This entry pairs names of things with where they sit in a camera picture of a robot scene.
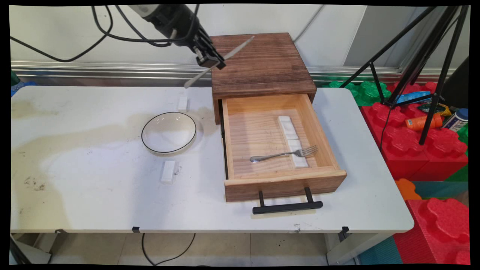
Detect green foam building block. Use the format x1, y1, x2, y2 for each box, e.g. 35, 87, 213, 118
322, 79, 392, 107

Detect silver fork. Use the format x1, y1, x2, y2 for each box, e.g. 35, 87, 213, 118
250, 145, 319, 163

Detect silver table knife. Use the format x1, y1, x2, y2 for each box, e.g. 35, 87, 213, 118
183, 36, 255, 89

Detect dark wooden cabinet box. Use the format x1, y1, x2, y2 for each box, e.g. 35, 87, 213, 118
209, 32, 317, 125

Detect black tripod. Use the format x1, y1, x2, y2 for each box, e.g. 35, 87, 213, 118
339, 6, 471, 146

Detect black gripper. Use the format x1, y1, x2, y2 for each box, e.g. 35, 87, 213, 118
144, 4, 227, 70

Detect aluminium rail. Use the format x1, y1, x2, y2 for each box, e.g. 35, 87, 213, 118
10, 60, 456, 87

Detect wooden drawer black handle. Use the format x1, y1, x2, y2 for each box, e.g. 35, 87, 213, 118
219, 94, 347, 215

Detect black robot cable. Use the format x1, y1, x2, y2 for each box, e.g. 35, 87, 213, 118
10, 4, 200, 63

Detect black floor cable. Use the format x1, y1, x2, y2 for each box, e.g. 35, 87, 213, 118
141, 233, 196, 266

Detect green yellow snack packet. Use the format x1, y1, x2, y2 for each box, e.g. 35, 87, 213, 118
418, 102, 452, 116

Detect orange foam building block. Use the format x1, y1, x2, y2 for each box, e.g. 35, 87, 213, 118
394, 178, 422, 201

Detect blue packet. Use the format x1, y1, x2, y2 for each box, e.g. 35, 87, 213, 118
394, 91, 432, 105

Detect white bottle blue cap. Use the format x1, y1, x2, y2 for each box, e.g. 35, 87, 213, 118
442, 108, 469, 132

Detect red foam building block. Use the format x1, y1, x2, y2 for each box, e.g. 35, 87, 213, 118
393, 198, 471, 265

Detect white table leg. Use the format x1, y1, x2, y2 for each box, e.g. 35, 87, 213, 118
325, 232, 391, 265

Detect orange bottle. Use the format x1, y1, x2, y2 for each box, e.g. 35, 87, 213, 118
405, 114, 444, 131

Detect white plate black rim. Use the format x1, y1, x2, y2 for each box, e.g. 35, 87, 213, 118
141, 112, 197, 154

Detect red foam building blocks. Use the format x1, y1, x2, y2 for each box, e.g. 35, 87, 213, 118
360, 82, 469, 182

